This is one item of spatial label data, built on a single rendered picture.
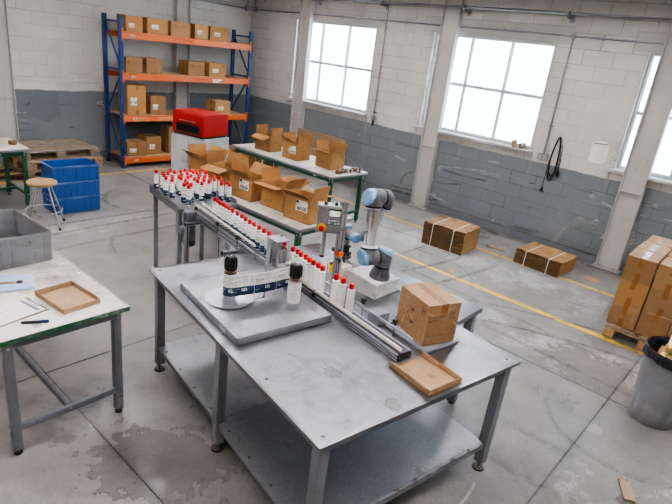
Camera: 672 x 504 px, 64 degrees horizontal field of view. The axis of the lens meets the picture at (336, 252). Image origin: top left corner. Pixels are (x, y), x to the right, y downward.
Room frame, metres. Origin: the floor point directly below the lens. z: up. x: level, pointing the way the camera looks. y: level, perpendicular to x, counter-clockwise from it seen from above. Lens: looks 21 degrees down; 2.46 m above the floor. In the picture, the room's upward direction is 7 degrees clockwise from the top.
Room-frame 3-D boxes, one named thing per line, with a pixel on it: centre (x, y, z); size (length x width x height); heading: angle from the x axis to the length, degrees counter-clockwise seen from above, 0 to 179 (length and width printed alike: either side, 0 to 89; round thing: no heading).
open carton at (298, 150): (8.15, 0.82, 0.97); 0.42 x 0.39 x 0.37; 138
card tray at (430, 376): (2.56, -0.57, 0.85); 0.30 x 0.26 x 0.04; 40
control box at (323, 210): (3.46, 0.07, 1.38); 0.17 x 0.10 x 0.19; 95
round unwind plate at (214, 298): (3.07, 0.64, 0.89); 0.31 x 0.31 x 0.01
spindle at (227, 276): (3.07, 0.64, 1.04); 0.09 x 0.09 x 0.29
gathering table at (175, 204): (5.19, 1.50, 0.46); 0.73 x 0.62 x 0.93; 40
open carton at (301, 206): (5.25, 0.36, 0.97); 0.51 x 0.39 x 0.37; 146
